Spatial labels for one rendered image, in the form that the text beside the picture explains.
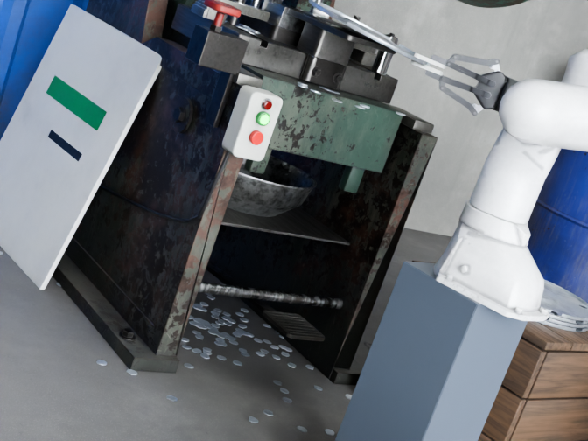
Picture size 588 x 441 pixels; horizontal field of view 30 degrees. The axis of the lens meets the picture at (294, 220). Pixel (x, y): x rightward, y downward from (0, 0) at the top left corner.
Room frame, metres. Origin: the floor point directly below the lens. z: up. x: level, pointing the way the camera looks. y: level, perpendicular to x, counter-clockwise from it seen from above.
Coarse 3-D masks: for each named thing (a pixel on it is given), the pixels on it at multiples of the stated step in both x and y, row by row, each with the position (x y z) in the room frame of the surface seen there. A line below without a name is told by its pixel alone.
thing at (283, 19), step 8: (264, 0) 2.54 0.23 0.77; (264, 8) 2.53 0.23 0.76; (272, 8) 2.51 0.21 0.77; (280, 8) 2.48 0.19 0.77; (288, 8) 2.47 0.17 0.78; (296, 8) 2.58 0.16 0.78; (272, 16) 2.50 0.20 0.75; (280, 16) 2.47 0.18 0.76; (288, 16) 2.48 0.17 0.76; (280, 24) 2.47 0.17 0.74; (288, 24) 2.48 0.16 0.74; (296, 24) 2.49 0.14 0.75
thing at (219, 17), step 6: (210, 0) 2.16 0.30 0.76; (216, 0) 2.18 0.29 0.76; (210, 6) 2.15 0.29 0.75; (216, 6) 2.13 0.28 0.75; (222, 6) 2.13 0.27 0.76; (228, 6) 2.15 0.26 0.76; (222, 12) 2.13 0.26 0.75; (228, 12) 2.14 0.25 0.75; (234, 12) 2.15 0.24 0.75; (240, 12) 2.16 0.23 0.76; (216, 18) 2.16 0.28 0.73; (222, 18) 2.17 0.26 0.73; (216, 24) 2.16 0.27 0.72
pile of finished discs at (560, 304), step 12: (552, 288) 2.50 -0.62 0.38; (552, 300) 2.35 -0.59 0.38; (564, 300) 2.41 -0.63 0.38; (576, 300) 2.46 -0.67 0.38; (552, 312) 2.26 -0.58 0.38; (564, 312) 2.30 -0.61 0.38; (576, 312) 2.33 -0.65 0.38; (552, 324) 2.25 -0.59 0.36; (564, 324) 2.26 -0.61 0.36; (576, 324) 2.31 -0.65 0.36
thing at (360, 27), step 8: (312, 0) 2.39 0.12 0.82; (320, 8) 2.26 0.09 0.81; (328, 8) 2.45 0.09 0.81; (336, 16) 2.23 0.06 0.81; (344, 16) 2.48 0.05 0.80; (352, 24) 2.21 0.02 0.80; (360, 24) 2.38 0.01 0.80; (360, 32) 2.21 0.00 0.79; (368, 32) 2.29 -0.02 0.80; (376, 32) 2.50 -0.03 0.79; (376, 40) 2.21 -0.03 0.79; (384, 40) 2.30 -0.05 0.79; (392, 48) 2.22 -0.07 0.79; (400, 48) 2.42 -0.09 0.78; (408, 56) 2.24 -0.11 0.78; (424, 64) 2.30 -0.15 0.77
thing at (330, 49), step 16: (304, 16) 2.41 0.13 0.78; (304, 32) 2.43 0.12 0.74; (320, 32) 2.39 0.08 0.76; (336, 32) 2.31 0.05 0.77; (352, 32) 2.39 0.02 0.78; (304, 48) 2.41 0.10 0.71; (320, 48) 2.39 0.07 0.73; (336, 48) 2.41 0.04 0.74; (352, 48) 2.44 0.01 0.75; (384, 48) 2.33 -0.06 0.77; (304, 64) 2.40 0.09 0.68; (320, 64) 2.40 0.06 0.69; (336, 64) 2.42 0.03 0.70; (320, 80) 2.40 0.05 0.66; (336, 80) 2.42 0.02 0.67
